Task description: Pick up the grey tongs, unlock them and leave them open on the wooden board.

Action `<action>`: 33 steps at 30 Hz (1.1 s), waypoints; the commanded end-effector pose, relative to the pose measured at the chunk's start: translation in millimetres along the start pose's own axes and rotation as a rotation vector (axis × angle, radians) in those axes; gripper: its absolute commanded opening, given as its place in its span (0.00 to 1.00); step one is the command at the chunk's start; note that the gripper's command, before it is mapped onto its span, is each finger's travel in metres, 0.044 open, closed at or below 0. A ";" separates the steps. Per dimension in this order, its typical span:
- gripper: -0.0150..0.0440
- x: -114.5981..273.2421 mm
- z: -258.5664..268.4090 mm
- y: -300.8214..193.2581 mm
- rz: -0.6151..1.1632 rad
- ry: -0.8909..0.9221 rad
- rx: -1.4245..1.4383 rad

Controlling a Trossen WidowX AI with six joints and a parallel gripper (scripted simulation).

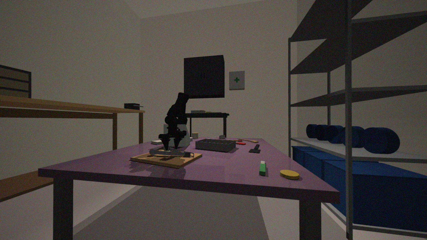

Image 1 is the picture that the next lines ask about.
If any yellow flat disc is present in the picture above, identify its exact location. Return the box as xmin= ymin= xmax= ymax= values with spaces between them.
xmin=280 ymin=170 xmax=299 ymax=179

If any light wooden board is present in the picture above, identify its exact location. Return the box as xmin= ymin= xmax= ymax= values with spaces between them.
xmin=130 ymin=153 xmax=202 ymax=168

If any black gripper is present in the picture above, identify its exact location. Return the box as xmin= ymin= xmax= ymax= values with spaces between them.
xmin=158 ymin=126 xmax=183 ymax=150

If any black spatula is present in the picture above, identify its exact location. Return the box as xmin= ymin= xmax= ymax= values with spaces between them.
xmin=249 ymin=144 xmax=260 ymax=153

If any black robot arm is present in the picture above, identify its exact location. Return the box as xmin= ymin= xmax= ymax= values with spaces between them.
xmin=165 ymin=92 xmax=189 ymax=138

